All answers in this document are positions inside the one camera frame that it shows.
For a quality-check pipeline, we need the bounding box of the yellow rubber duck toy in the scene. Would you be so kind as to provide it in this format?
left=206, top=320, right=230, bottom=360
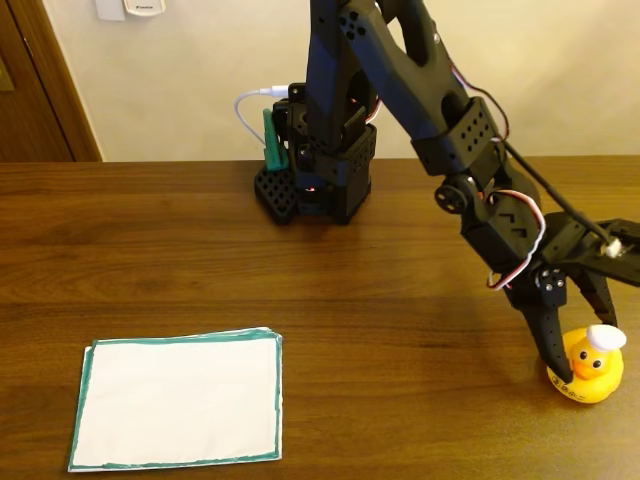
left=546, top=324, right=628, bottom=405

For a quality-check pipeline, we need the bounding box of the green table clamp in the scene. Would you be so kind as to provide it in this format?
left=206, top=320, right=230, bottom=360
left=262, top=108, right=291, bottom=173

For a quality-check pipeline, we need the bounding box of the white paper with green border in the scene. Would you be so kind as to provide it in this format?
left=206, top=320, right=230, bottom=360
left=67, top=327, right=285, bottom=473

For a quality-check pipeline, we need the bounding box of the brown wooden door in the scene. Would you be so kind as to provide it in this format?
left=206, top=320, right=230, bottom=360
left=0, top=0, right=76, bottom=163

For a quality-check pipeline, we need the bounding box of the red white black servo wire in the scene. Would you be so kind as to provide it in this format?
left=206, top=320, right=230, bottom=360
left=486, top=191, right=547, bottom=292

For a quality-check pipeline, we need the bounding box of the black gripper camera mount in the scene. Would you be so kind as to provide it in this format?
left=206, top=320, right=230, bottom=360
left=542, top=211, right=640, bottom=289

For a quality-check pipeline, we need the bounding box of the black camera cable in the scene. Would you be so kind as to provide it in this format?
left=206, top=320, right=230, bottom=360
left=501, top=140, right=622, bottom=257

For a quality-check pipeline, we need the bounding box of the white usb cable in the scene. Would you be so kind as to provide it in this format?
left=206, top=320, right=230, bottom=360
left=232, top=84, right=291, bottom=149

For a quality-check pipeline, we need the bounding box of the white wall control panel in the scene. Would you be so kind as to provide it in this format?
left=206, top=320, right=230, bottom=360
left=122, top=0, right=167, bottom=17

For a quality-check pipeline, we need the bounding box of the brown wooden door frame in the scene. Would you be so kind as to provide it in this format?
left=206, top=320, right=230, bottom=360
left=8, top=0, right=104, bottom=163

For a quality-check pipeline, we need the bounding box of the white wall plate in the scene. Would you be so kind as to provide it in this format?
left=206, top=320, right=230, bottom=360
left=94, top=0, right=127, bottom=22

